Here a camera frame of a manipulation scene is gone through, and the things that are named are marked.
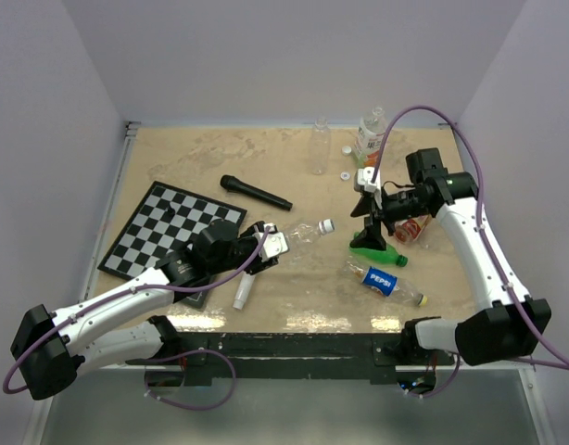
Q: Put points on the black chess piece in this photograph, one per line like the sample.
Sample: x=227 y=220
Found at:
x=169 y=212

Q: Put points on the white label tea bottle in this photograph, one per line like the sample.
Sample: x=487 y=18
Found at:
x=371 y=129

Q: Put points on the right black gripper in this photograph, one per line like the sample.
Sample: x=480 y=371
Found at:
x=372 y=235

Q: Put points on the green plastic bottle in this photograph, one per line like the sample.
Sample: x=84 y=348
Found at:
x=384 y=257

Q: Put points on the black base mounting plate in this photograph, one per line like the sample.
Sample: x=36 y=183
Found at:
x=371 y=357

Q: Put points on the aluminium frame rail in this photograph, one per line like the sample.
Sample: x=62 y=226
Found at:
x=89 y=274
x=496 y=366

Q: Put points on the black white chessboard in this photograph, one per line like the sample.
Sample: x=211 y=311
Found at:
x=147 y=236

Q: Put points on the Pepsi label clear bottle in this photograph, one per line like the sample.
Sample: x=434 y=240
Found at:
x=389 y=286

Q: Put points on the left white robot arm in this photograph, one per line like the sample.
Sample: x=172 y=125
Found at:
x=52 y=348

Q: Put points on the aluminium frame rail right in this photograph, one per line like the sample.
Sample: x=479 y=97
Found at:
x=496 y=366

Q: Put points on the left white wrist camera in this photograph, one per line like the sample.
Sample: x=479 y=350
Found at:
x=273 y=242

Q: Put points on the black microphone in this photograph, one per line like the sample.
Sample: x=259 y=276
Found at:
x=234 y=185

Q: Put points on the white microphone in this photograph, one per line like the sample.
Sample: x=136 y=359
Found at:
x=243 y=291

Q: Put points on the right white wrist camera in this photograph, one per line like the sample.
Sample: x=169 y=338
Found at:
x=366 y=180

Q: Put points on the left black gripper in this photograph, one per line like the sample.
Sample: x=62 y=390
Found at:
x=258 y=264

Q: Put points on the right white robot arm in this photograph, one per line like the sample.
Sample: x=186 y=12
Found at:
x=507 y=320

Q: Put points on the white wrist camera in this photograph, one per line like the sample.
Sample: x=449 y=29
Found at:
x=273 y=242
x=366 y=180

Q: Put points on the red label tea bottle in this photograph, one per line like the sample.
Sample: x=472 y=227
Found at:
x=410 y=230

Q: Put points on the aluminium frame rail left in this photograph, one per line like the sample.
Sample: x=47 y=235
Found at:
x=89 y=274

